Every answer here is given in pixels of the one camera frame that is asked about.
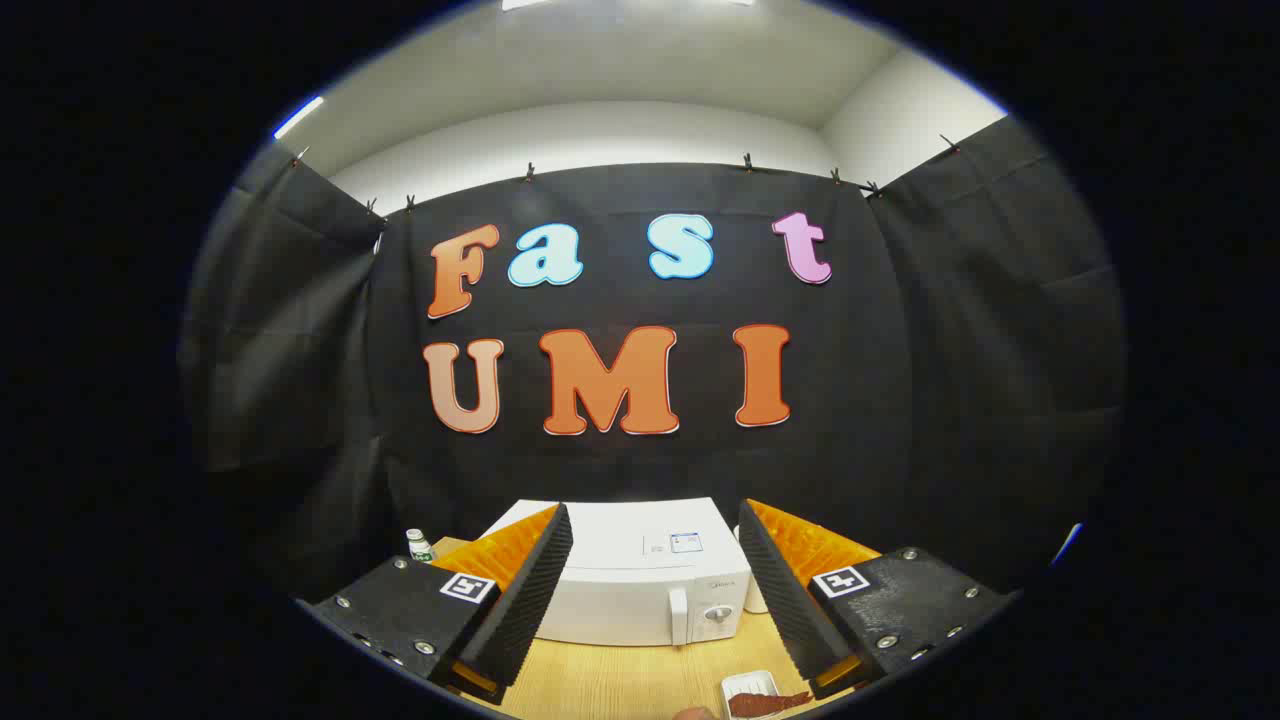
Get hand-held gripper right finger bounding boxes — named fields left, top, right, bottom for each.
left=737, top=498, right=1016, bottom=701

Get red meat piece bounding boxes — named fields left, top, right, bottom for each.
left=728, top=690, right=816, bottom=719

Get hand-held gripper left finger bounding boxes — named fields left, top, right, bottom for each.
left=300, top=503, right=575, bottom=707

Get white microwave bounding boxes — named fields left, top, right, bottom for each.
left=478, top=497, right=753, bottom=648

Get white rectangular dish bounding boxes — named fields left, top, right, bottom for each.
left=720, top=670, right=783, bottom=719

